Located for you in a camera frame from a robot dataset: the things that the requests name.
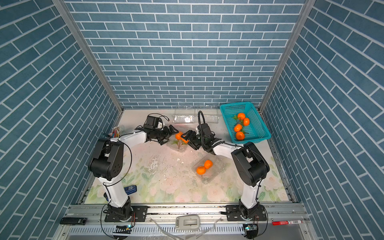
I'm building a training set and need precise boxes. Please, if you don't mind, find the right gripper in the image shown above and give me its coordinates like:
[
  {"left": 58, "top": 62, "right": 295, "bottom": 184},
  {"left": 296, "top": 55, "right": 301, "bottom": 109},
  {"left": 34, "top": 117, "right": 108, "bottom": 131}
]
[{"left": 181, "top": 130, "right": 207, "bottom": 151}]

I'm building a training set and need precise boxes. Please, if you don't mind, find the black device on rail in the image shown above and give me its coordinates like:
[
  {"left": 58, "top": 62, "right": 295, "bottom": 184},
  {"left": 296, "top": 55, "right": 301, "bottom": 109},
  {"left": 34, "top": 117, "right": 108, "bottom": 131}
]
[{"left": 60, "top": 217, "right": 88, "bottom": 225}]

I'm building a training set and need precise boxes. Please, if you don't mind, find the teal plastic basket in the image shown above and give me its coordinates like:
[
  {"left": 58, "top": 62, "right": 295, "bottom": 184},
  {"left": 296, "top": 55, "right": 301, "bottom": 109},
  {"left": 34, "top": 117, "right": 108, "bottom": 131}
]
[{"left": 220, "top": 102, "right": 271, "bottom": 144}]

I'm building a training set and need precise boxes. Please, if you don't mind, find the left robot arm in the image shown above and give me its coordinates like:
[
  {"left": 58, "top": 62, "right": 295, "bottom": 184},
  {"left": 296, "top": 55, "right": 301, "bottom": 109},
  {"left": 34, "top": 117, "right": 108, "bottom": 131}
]
[{"left": 88, "top": 115, "right": 179, "bottom": 209}]

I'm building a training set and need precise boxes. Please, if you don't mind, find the red marker pen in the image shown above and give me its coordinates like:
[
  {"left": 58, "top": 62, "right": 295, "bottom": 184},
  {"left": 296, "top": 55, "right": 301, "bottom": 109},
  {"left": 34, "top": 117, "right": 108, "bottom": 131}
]
[{"left": 272, "top": 220, "right": 303, "bottom": 226}]

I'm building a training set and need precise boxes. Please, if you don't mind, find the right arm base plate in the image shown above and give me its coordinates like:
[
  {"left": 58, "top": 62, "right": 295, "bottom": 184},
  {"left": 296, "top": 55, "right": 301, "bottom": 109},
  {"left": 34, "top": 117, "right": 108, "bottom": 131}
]
[{"left": 221, "top": 204, "right": 267, "bottom": 222}]

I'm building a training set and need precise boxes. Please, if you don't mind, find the orange pair with leaves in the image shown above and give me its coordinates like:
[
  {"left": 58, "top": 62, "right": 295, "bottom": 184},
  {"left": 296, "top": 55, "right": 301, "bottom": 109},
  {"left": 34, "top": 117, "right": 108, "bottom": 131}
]
[{"left": 233, "top": 113, "right": 251, "bottom": 126}]

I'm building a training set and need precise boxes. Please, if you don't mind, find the pink pen cup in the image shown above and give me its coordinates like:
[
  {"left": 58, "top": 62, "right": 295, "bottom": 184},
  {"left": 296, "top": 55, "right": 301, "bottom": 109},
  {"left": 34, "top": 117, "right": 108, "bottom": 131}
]
[{"left": 104, "top": 126, "right": 121, "bottom": 139}]

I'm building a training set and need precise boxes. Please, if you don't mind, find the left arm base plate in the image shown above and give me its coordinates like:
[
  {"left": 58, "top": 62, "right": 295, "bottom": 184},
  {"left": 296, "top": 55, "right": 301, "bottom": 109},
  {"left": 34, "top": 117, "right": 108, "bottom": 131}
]
[{"left": 103, "top": 206, "right": 148, "bottom": 223}]

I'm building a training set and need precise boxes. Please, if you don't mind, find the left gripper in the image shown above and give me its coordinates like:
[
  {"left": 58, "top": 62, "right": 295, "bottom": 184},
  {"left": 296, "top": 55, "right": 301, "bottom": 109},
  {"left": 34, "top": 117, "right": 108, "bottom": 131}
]
[{"left": 152, "top": 124, "right": 179, "bottom": 145}]

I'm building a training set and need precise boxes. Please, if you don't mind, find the blue card on table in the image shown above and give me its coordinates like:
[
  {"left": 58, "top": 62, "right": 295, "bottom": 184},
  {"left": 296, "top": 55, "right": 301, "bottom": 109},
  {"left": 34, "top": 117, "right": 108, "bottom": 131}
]
[{"left": 124, "top": 185, "right": 137, "bottom": 195}]

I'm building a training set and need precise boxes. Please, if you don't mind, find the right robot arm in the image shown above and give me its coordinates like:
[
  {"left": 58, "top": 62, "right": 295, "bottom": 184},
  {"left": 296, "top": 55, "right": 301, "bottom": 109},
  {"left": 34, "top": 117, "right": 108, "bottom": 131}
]
[{"left": 181, "top": 124, "right": 270, "bottom": 210}]

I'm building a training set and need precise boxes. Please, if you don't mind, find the grey box on rail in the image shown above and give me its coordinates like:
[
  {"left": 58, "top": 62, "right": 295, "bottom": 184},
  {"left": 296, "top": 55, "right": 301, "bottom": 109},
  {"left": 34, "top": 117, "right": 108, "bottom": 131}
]
[{"left": 175, "top": 215, "right": 201, "bottom": 231}]

